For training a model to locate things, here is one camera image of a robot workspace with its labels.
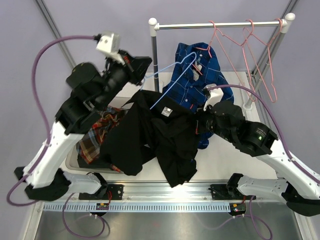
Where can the metal clothes rack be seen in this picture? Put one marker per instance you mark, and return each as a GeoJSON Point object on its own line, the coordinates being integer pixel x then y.
{"type": "Point", "coordinates": [154, 27]}

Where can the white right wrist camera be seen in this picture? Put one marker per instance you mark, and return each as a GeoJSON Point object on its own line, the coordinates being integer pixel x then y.
{"type": "Point", "coordinates": [213, 96]}

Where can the pink hanger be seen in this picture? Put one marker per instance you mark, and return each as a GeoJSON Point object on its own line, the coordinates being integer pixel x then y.
{"type": "Point", "coordinates": [265, 63]}
{"type": "Point", "coordinates": [220, 42]}
{"type": "Point", "coordinates": [247, 35]}

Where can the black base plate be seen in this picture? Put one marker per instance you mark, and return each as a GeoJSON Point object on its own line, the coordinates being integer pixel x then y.
{"type": "Point", "coordinates": [222, 192]}
{"type": "Point", "coordinates": [114, 191]}

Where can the grey plastic bin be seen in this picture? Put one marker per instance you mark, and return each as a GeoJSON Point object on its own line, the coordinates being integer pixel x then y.
{"type": "Point", "coordinates": [80, 162]}

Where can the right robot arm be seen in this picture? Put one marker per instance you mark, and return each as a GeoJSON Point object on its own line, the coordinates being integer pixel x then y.
{"type": "Point", "coordinates": [296, 185]}

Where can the white slotted cable duct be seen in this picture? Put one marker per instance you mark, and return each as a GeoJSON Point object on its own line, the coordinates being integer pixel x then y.
{"type": "Point", "coordinates": [141, 207]}

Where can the left aluminium frame post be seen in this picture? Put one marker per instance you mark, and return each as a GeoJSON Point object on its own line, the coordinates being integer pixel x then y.
{"type": "Point", "coordinates": [48, 18]}

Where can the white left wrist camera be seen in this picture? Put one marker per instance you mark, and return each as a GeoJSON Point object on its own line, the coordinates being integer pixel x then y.
{"type": "Point", "coordinates": [108, 43]}

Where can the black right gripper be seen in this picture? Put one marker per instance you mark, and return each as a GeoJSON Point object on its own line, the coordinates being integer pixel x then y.
{"type": "Point", "coordinates": [208, 110]}

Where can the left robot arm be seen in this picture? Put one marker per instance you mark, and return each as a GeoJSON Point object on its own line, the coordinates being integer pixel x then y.
{"type": "Point", "coordinates": [91, 93]}

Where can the blue shirt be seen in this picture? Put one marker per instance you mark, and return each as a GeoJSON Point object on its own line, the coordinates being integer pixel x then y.
{"type": "Point", "coordinates": [194, 70]}

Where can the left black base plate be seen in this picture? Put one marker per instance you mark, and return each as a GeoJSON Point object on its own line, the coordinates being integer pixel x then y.
{"type": "Point", "coordinates": [114, 191]}

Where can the black shirt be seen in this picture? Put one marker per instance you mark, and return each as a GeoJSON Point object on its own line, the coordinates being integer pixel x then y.
{"type": "Point", "coordinates": [155, 126]}

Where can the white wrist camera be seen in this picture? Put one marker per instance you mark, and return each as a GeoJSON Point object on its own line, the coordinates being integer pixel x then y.
{"type": "Point", "coordinates": [108, 43]}
{"type": "Point", "coordinates": [213, 96]}

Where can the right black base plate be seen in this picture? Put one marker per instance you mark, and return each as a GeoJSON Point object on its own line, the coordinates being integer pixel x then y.
{"type": "Point", "coordinates": [222, 192]}

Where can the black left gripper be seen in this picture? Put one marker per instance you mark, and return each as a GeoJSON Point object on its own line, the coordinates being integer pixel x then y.
{"type": "Point", "coordinates": [134, 67]}

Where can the red plaid shirt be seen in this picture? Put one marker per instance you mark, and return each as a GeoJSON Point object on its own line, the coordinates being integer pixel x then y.
{"type": "Point", "coordinates": [100, 135]}

